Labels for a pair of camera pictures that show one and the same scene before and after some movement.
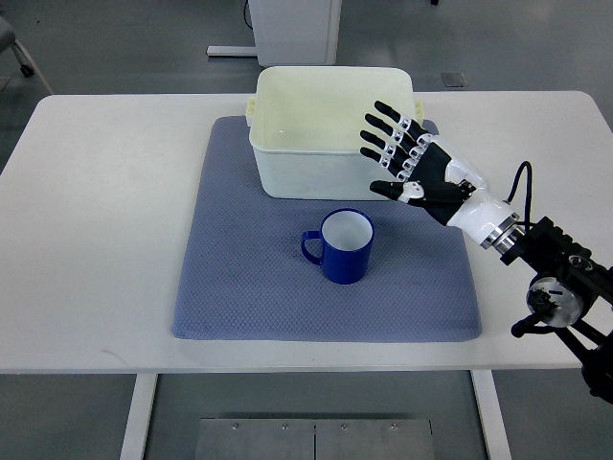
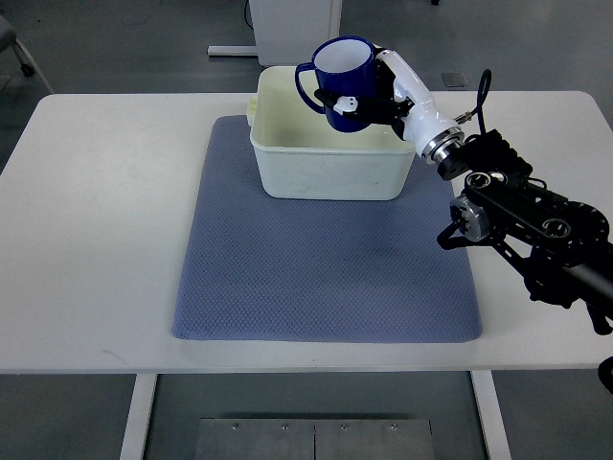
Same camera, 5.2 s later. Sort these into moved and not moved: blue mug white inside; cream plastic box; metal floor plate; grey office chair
Moved: blue mug white inside
Not moved: metal floor plate; grey office chair; cream plastic box
